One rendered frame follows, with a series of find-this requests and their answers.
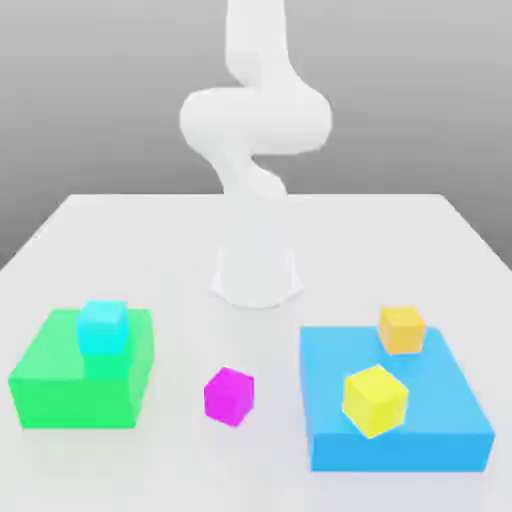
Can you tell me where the small magenta cube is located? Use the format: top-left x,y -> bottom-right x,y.
203,366 -> 256,428

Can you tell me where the small orange cube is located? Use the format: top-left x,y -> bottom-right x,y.
378,305 -> 426,356

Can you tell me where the small cyan cube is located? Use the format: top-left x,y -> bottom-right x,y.
75,299 -> 130,356

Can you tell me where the small yellow cube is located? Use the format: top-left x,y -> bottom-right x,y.
342,364 -> 410,440

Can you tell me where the large green box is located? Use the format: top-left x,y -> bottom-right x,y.
7,307 -> 156,431

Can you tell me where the large blue box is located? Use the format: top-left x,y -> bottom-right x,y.
299,325 -> 496,473

